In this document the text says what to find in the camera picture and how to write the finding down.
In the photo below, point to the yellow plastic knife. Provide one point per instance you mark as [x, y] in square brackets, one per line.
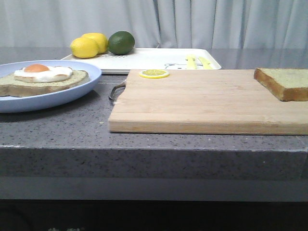
[205, 63]

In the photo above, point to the wooden cutting board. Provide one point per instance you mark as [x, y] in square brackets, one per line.
[205, 102]

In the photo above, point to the rear yellow lemon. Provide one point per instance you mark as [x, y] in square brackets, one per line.
[101, 40]

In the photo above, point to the lemon slice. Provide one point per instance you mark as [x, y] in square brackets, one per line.
[154, 73]

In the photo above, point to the yellow lemon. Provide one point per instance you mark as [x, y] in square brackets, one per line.
[84, 47]
[101, 40]

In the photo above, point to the yellow plastic fork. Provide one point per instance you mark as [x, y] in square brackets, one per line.
[191, 65]

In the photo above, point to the bread slice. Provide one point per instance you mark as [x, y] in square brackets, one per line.
[9, 86]
[286, 84]

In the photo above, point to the front yellow lemon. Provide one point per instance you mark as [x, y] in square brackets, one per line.
[84, 47]

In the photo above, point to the white bear tray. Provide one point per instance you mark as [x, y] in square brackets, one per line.
[149, 58]

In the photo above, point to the white curtain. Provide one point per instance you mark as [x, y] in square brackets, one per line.
[218, 24]

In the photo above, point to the light blue plate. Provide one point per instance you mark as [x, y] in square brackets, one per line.
[11, 104]

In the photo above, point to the green lime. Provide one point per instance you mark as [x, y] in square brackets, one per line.
[121, 43]

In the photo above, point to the fried egg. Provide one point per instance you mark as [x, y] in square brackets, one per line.
[39, 73]

